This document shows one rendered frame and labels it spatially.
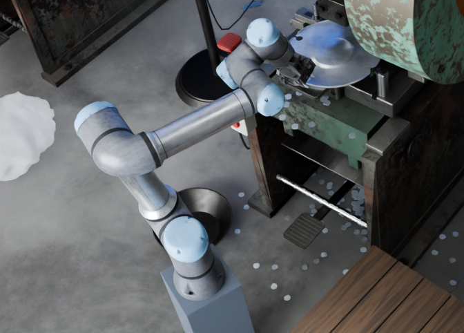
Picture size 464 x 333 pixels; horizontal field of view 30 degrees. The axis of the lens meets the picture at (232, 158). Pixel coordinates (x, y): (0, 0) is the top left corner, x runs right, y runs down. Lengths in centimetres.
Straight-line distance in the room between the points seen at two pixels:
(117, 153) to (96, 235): 128
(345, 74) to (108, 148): 80
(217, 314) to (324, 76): 76
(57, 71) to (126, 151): 194
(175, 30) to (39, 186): 100
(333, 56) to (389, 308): 75
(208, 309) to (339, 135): 65
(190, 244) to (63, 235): 110
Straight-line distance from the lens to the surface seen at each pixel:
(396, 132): 256
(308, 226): 297
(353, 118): 261
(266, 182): 306
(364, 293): 259
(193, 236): 237
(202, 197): 326
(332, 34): 267
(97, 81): 390
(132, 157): 206
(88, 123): 216
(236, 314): 263
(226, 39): 275
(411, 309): 256
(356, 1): 193
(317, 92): 250
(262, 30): 221
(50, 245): 337
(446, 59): 210
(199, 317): 254
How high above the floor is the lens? 256
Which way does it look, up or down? 49 degrees down
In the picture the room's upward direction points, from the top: 14 degrees counter-clockwise
